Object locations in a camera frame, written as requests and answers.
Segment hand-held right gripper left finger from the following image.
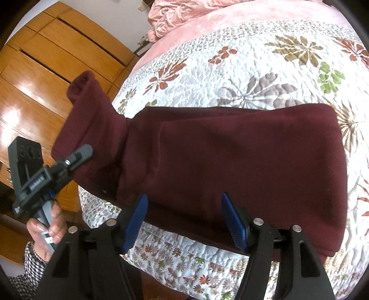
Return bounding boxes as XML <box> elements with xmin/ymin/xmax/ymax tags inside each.
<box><xmin>35</xmin><ymin>193</ymin><xmax>149</xmax><ymax>300</ymax></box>

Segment pink plush bed sheet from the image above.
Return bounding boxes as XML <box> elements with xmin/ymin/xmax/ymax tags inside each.
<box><xmin>141</xmin><ymin>2</ymin><xmax>362</xmax><ymax>70</ymax></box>

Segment crumpled pink duvet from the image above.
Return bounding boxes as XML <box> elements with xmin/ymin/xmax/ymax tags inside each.
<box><xmin>147</xmin><ymin>0</ymin><xmax>325</xmax><ymax>44</ymax></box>

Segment floral quilted bedspread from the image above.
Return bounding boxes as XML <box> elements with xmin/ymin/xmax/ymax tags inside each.
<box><xmin>78</xmin><ymin>20</ymin><xmax>369</xmax><ymax>300</ymax></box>

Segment person's left hand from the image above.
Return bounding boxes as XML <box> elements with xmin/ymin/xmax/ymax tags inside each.
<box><xmin>27</xmin><ymin>200</ymin><xmax>69</xmax><ymax>261</ymax></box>

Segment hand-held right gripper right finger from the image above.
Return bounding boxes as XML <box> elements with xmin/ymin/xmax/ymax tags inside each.
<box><xmin>220</xmin><ymin>193</ymin><xmax>336</xmax><ymax>300</ymax></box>

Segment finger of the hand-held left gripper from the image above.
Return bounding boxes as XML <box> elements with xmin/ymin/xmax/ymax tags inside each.
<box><xmin>62</xmin><ymin>144</ymin><xmax>94</xmax><ymax>174</ymax></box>

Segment dark nightstand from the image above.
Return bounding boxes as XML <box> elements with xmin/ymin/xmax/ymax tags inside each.
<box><xmin>133</xmin><ymin>35</ymin><xmax>151</xmax><ymax>57</ymax></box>

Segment maroon pants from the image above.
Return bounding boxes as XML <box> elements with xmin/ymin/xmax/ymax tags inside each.
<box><xmin>51</xmin><ymin>71</ymin><xmax>348</xmax><ymax>258</ymax></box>

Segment person's left forearm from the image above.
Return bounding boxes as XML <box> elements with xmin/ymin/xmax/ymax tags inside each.
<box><xmin>8</xmin><ymin>241</ymin><xmax>52</xmax><ymax>300</ymax></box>

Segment wooden wardrobe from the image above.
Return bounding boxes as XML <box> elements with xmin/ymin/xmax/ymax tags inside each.
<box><xmin>0</xmin><ymin>2</ymin><xmax>139</xmax><ymax>261</ymax></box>

